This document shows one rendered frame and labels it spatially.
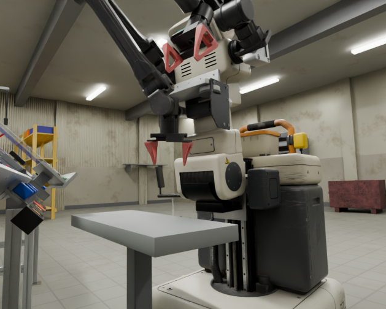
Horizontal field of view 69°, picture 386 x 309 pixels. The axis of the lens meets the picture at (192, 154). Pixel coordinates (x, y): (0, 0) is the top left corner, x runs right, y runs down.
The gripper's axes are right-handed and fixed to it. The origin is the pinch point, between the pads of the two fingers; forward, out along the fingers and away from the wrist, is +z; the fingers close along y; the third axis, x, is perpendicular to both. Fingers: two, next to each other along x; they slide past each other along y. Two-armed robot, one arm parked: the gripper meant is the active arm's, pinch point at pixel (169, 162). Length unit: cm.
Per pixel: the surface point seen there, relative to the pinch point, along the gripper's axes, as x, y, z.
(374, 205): 544, 259, 145
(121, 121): 827, -443, -29
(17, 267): -20, -39, 29
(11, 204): -15.0, -45.1, 12.4
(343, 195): 573, 210, 136
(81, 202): 674, -505, 225
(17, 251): -19, -40, 25
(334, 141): 735, 224, 26
